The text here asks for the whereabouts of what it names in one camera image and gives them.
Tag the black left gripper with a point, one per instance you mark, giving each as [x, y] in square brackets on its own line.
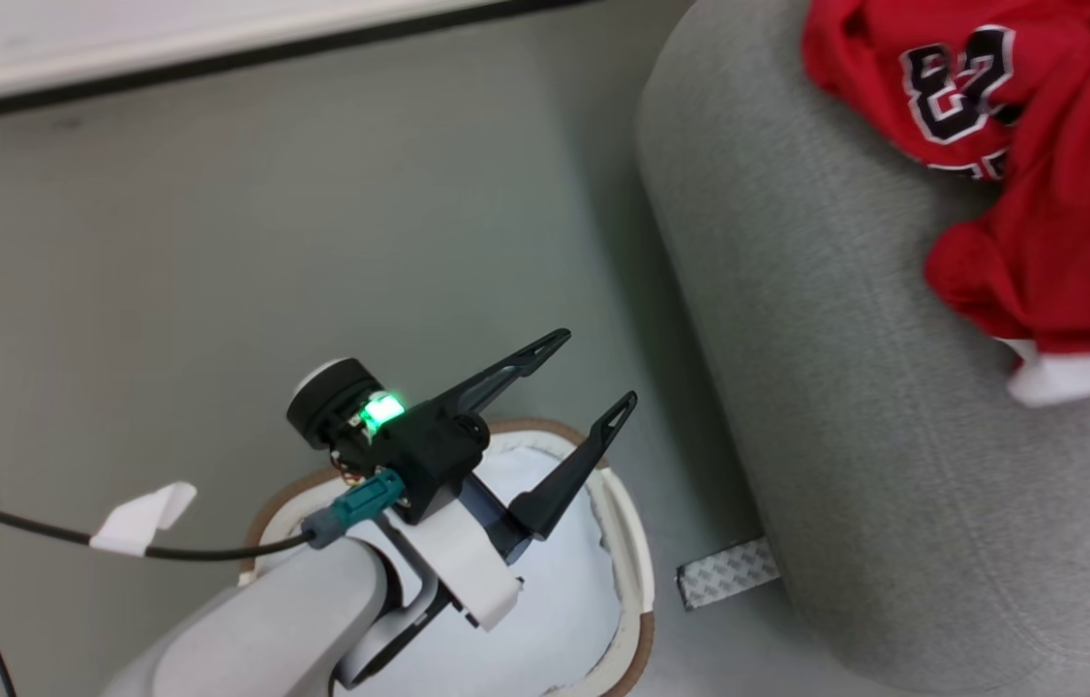
[429, 450]

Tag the red numbered sports jersey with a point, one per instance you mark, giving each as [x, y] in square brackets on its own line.
[1077, 194]

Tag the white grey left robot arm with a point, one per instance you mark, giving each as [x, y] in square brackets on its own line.
[293, 620]

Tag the grey fabric sofa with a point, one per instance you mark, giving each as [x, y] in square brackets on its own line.
[845, 436]

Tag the white brown-rimmed laundry basket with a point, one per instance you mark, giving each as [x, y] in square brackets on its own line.
[637, 581]

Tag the silver patterned tape strip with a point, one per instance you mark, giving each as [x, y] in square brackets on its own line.
[727, 573]

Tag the white and black baseboard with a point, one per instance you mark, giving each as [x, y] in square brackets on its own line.
[167, 63]

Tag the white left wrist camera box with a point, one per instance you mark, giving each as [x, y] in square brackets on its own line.
[463, 566]

